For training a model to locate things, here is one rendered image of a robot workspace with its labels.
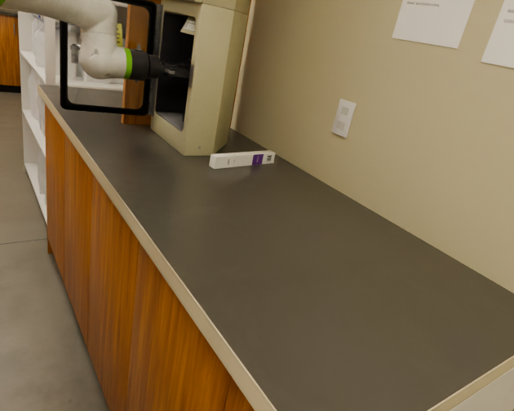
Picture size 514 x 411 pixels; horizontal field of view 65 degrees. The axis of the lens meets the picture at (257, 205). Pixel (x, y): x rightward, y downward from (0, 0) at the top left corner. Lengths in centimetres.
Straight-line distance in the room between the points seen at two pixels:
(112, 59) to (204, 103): 30
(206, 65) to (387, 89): 56
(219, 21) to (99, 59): 37
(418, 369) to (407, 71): 83
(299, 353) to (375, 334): 16
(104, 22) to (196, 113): 37
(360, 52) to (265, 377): 105
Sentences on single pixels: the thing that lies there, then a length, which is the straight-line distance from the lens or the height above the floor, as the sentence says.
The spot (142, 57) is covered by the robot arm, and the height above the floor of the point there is 123.
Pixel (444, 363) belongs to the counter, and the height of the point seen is 94.
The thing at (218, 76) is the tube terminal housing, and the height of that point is 121.
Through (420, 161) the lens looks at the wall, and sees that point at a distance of 122.
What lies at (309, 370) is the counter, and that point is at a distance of 65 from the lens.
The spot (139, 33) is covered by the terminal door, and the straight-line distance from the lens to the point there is 160.
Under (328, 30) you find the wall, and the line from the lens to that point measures 151.
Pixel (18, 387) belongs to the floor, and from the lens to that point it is 188.
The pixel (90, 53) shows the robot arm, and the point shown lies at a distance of 134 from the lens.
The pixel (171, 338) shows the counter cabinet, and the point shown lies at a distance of 93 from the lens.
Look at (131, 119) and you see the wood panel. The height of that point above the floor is 96.
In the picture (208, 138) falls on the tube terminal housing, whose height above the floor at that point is 100.
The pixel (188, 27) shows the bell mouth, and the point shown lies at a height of 134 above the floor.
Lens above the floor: 138
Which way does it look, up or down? 23 degrees down
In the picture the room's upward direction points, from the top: 12 degrees clockwise
